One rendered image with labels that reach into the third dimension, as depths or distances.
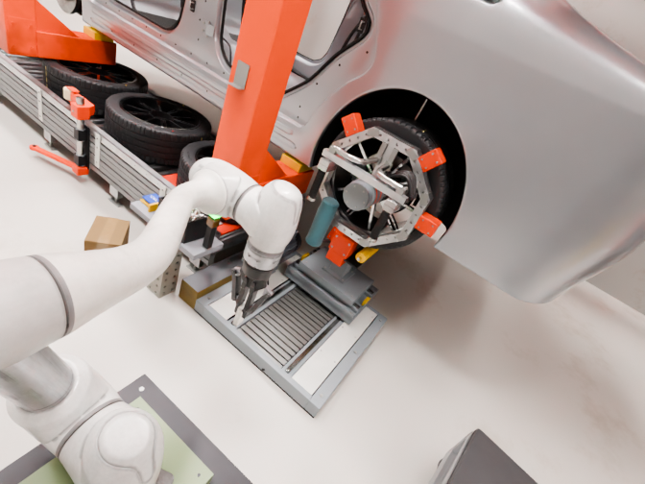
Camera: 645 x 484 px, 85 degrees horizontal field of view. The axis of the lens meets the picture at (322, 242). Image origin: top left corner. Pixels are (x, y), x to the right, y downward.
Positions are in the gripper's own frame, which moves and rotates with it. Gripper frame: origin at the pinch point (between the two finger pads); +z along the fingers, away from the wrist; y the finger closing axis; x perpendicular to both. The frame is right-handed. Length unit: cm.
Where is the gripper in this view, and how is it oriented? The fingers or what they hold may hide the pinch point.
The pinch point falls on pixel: (240, 314)
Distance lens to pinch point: 101.8
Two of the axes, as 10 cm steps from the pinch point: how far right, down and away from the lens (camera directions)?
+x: 4.4, -3.5, 8.3
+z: -3.6, 7.7, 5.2
